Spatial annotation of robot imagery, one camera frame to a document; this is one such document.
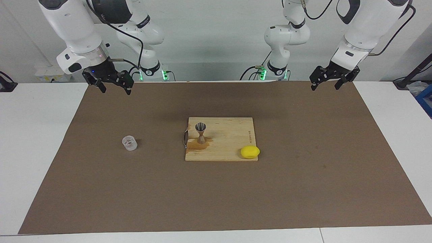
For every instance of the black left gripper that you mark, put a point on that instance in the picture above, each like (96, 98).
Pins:
(341, 71)

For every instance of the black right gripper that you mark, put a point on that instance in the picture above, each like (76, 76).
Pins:
(101, 72)

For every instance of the clear plastic cup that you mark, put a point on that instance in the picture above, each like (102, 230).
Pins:
(129, 143)

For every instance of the steel double jigger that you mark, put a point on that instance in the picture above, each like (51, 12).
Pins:
(201, 133)

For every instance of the black tripod leg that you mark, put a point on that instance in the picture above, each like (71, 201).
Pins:
(413, 72)

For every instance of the crumpled clear plastic bag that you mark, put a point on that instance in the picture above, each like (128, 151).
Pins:
(416, 88)

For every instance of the black stand base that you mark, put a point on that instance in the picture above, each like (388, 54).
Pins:
(6, 86)

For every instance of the yellow lemon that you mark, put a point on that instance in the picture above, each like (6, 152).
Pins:
(250, 152)

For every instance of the brown table mat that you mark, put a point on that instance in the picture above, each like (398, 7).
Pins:
(135, 195)

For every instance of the wooden cutting board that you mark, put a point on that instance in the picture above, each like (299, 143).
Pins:
(229, 138)

